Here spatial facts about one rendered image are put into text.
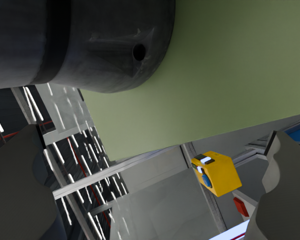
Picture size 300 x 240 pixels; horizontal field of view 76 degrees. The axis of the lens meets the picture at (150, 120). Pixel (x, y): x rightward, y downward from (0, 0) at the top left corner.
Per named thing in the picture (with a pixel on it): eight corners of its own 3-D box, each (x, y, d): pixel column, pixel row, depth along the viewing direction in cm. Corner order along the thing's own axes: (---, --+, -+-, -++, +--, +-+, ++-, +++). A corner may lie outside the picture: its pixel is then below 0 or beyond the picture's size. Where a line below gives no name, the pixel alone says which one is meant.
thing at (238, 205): (240, 210, 106) (237, 211, 105) (235, 196, 106) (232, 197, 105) (249, 216, 98) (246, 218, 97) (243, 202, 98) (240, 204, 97)
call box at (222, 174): (223, 171, 77) (199, 183, 76) (213, 148, 77) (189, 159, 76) (247, 184, 61) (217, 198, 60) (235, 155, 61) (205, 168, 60)
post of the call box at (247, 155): (254, 155, 71) (224, 169, 70) (250, 147, 71) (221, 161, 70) (259, 156, 68) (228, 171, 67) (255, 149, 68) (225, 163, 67)
